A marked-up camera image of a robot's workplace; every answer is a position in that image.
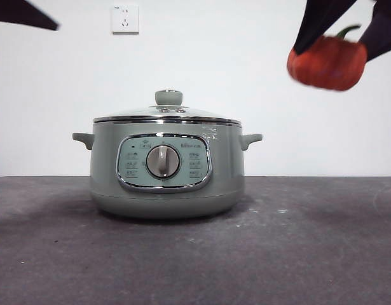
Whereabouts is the orange toy pumpkin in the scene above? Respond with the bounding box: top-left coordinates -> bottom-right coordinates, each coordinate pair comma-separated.
286,25 -> 369,92

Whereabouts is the glass lid with green knob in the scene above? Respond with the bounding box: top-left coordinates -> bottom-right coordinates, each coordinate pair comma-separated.
93,90 -> 242,125

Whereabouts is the pale green electric pot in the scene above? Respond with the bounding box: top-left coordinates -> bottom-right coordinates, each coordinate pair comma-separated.
72,119 -> 263,220

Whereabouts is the white wall socket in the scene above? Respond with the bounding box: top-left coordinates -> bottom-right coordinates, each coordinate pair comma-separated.
111,4 -> 141,36

